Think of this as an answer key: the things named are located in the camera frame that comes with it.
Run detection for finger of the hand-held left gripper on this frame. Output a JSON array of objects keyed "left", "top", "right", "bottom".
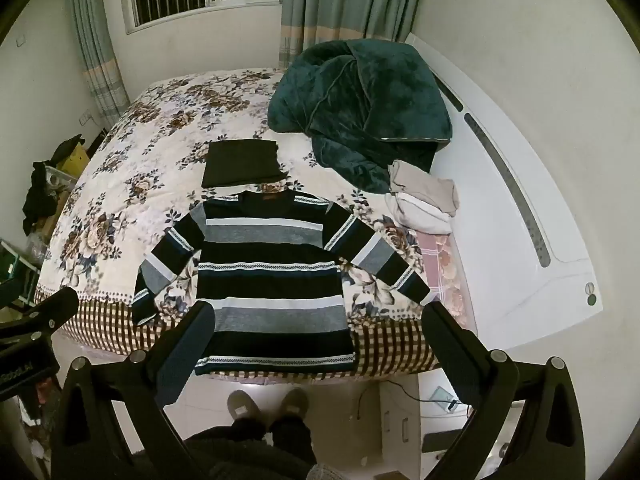
[{"left": 0, "top": 286, "right": 81, "bottom": 348}]

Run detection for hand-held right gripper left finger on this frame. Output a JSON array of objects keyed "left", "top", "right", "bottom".
[{"left": 50, "top": 301, "right": 217, "bottom": 480}]

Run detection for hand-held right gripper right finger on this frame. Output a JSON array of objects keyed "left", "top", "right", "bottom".
[{"left": 421, "top": 301, "right": 586, "bottom": 480}]

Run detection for striped knit sweater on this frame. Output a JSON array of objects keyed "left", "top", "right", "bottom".
[{"left": 131, "top": 191, "right": 432, "bottom": 377}]

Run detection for smartphone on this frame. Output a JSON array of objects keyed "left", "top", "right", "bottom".
[{"left": 431, "top": 385, "right": 462, "bottom": 414}]

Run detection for green plastic crate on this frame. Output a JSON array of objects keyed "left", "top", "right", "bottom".
[{"left": 0, "top": 239, "right": 42, "bottom": 307}]

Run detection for pink checked pillow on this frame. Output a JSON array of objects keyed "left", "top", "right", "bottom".
[{"left": 417, "top": 231, "right": 478, "bottom": 336}]

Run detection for grey slipper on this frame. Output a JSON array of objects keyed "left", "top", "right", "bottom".
[
  {"left": 227, "top": 390, "right": 266, "bottom": 423},
  {"left": 274, "top": 388, "right": 310, "bottom": 423}
]

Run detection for white nightstand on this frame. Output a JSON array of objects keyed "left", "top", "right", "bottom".
[{"left": 377, "top": 375, "right": 476, "bottom": 480}]

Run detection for white curved headboard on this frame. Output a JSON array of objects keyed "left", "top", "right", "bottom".
[{"left": 404, "top": 32, "right": 603, "bottom": 352}]

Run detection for black clothing heap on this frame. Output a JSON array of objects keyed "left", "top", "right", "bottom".
[{"left": 22, "top": 133, "right": 83, "bottom": 236}]

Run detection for person's dark trousers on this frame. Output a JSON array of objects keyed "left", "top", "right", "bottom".
[{"left": 182, "top": 414, "right": 321, "bottom": 480}]

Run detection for folded white garment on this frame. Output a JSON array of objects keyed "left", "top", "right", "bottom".
[{"left": 384, "top": 192, "right": 453, "bottom": 236}]

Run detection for yellow cardboard box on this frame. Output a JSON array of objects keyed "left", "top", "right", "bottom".
[{"left": 55, "top": 142, "right": 92, "bottom": 177}]

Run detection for folded beige garment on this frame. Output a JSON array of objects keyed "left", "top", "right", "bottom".
[{"left": 387, "top": 160, "right": 460, "bottom": 217}]

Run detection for white floral bedsheet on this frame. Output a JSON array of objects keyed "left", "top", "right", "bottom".
[{"left": 32, "top": 67, "right": 478, "bottom": 377}]

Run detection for folded black garment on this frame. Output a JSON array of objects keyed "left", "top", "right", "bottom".
[{"left": 201, "top": 140, "right": 289, "bottom": 192}]

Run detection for teal plush blanket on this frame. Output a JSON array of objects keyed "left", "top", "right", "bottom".
[{"left": 267, "top": 39, "right": 454, "bottom": 196}]

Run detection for narrow grey-green curtain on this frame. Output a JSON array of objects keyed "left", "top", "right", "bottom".
[{"left": 69, "top": 0, "right": 132, "bottom": 130}]

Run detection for wide grey-green curtain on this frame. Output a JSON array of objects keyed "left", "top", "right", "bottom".
[{"left": 279, "top": 0, "right": 429, "bottom": 69}]

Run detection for black charging cable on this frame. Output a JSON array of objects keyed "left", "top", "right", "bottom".
[{"left": 356, "top": 380, "right": 432, "bottom": 421}]

